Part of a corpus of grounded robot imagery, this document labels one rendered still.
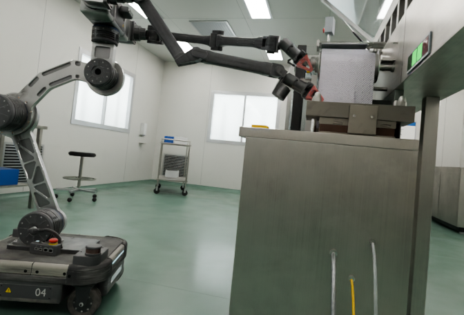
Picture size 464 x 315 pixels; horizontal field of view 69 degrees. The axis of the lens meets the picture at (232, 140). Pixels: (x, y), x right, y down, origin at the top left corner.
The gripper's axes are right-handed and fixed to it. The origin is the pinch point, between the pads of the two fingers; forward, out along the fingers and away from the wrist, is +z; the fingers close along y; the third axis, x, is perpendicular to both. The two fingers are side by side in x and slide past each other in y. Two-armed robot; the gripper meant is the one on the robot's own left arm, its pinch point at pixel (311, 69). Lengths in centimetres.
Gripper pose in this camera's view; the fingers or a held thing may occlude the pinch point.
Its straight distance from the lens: 170.8
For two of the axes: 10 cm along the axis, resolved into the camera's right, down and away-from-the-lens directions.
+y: -2.0, 0.4, -9.8
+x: 7.0, -7.0, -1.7
